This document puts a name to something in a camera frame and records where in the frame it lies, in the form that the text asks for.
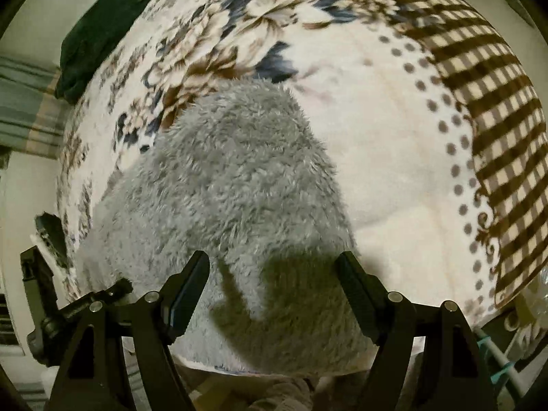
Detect grey fleece pants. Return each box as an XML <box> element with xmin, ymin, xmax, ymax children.
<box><xmin>74</xmin><ymin>79</ymin><xmax>374</xmax><ymax>376</ymax></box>

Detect teal drying rack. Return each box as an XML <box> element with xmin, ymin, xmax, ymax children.
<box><xmin>474</xmin><ymin>328</ymin><xmax>528</xmax><ymax>402</ymax></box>

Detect beige fleece robe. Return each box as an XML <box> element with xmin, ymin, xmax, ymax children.
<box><xmin>176</xmin><ymin>363</ymin><xmax>369</xmax><ymax>410</ymax></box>

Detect floral bed blanket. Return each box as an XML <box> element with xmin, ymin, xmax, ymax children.
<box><xmin>58</xmin><ymin>0</ymin><xmax>547</xmax><ymax>327</ymax></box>

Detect dark green folded blanket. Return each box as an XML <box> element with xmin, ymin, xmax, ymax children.
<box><xmin>55</xmin><ymin>0</ymin><xmax>151</xmax><ymax>105</ymax></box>

